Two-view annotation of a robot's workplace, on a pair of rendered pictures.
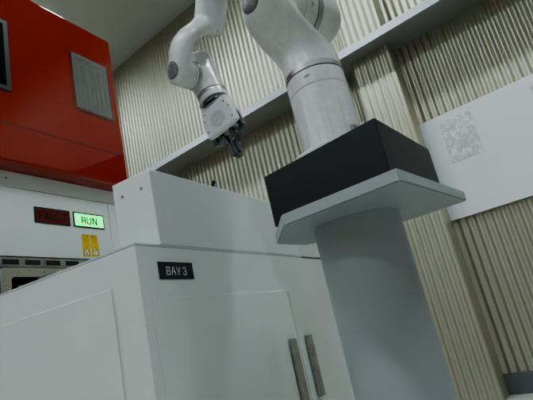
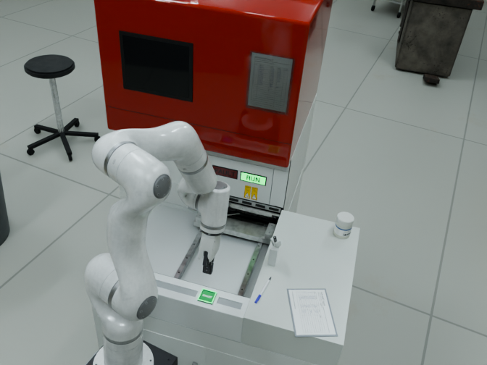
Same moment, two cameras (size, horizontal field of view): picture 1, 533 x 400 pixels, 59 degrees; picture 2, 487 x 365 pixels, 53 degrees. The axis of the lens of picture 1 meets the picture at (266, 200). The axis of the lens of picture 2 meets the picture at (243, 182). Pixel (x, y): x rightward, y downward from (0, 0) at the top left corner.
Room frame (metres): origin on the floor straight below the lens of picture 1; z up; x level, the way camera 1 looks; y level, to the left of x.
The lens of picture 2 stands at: (0.96, -1.11, 2.35)
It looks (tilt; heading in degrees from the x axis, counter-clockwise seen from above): 36 degrees down; 76
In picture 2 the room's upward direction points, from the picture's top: 5 degrees clockwise
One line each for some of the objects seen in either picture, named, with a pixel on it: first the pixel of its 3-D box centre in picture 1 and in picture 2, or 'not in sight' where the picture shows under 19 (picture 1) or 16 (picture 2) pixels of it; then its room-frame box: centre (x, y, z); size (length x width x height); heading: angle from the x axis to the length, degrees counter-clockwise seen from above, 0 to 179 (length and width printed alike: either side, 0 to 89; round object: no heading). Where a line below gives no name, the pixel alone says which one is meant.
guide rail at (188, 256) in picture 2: not in sight; (190, 253); (1.13, 0.40, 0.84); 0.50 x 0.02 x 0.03; 63
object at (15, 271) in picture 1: (74, 285); (232, 211); (1.35, 0.60, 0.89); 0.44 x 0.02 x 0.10; 153
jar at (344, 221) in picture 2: not in sight; (343, 225); (1.76, 0.31, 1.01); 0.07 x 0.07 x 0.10
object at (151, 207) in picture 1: (223, 227); (175, 300); (1.04, 0.11, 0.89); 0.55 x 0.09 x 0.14; 153
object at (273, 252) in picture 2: not in sight; (275, 248); (1.43, 0.19, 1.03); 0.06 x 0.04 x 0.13; 63
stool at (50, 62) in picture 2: not in sight; (53, 103); (0.25, 2.72, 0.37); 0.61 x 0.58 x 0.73; 53
